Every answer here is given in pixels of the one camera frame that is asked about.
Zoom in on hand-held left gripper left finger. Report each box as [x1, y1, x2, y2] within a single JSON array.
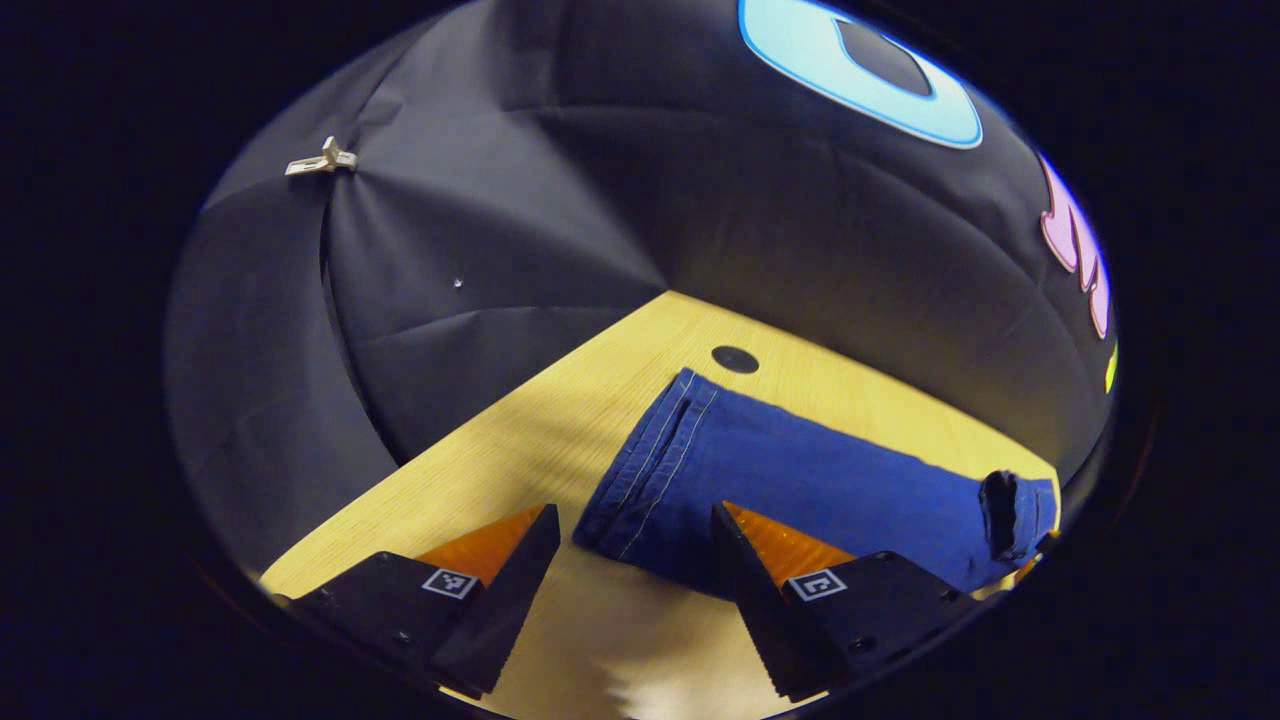
[[270, 503, 563, 699]]

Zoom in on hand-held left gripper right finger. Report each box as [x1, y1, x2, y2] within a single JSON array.
[[710, 501, 983, 704]]

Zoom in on blue denim jeans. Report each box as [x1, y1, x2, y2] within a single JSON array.
[[572, 368, 1059, 601]]

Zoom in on black backdrop cloth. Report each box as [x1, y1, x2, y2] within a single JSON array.
[[165, 0, 1119, 576]]

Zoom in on white cloth clip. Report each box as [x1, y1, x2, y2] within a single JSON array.
[[284, 136, 359, 178]]

